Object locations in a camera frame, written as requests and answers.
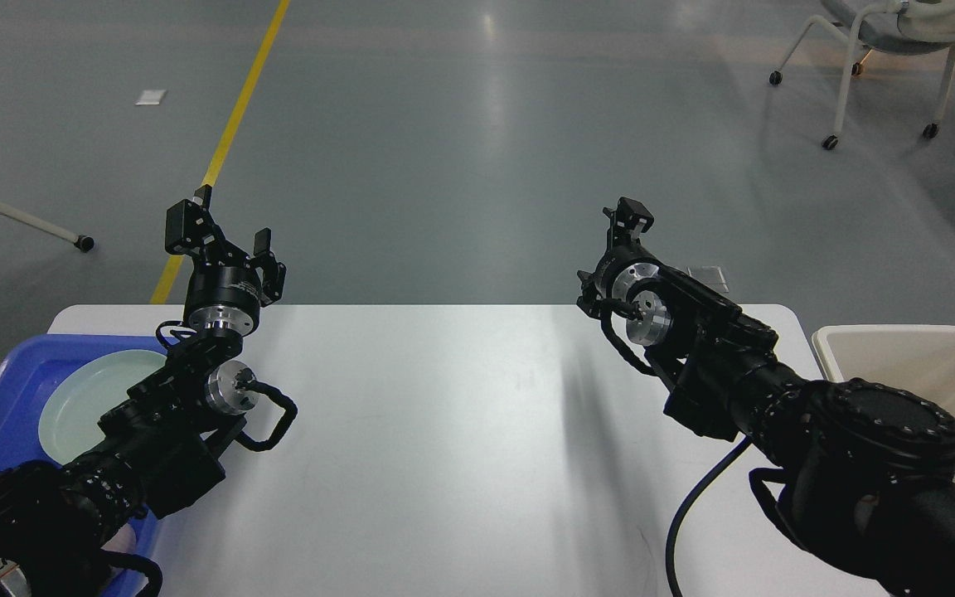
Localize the grey office chair right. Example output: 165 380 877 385
768 1 955 151

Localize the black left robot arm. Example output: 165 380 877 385
0 184 298 596

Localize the light green plate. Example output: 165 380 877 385
38 349 166 465

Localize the blue plastic tray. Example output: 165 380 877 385
0 335 164 471

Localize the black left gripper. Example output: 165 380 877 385
164 185 287 335

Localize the right floor outlet plate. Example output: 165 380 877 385
687 267 730 294

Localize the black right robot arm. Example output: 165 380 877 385
577 197 955 596

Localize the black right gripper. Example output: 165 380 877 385
575 197 666 320

